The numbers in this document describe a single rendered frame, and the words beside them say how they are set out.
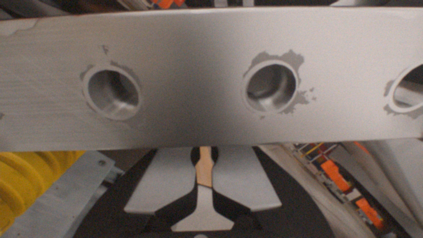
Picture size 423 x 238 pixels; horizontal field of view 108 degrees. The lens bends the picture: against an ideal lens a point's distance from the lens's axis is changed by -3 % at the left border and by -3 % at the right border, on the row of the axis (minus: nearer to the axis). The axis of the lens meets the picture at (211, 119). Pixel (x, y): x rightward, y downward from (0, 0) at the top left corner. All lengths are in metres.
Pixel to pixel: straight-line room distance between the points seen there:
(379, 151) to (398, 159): 0.03
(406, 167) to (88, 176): 0.65
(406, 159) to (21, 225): 0.65
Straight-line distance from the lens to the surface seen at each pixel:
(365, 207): 5.86
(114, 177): 0.68
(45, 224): 0.50
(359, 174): 2.51
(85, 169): 0.56
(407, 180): 0.41
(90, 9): 0.22
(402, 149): 0.35
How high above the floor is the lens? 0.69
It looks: 19 degrees down
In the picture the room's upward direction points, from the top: 47 degrees clockwise
